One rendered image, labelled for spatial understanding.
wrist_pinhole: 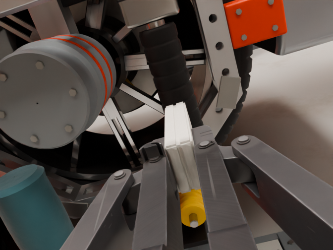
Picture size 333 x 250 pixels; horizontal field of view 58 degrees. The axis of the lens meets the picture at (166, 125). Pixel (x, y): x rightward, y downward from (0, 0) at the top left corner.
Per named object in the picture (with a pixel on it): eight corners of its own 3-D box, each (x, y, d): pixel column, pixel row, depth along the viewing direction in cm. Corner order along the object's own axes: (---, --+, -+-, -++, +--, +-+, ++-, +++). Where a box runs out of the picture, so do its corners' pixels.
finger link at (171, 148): (193, 192, 16) (180, 195, 16) (185, 139, 23) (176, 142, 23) (177, 144, 15) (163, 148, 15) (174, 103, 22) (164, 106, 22)
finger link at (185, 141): (177, 144, 15) (192, 140, 15) (174, 103, 22) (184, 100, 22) (193, 192, 16) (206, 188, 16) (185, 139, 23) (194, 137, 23)
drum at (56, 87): (129, 94, 58) (103, 21, 53) (110, 139, 38) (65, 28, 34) (63, 114, 60) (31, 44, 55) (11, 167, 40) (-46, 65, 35)
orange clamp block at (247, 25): (225, 44, 56) (273, 30, 55) (234, 50, 49) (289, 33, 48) (216, 6, 53) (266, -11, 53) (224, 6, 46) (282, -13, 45)
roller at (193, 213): (197, 161, 88) (192, 144, 86) (211, 232, 60) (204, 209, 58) (178, 167, 88) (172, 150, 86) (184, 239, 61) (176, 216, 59)
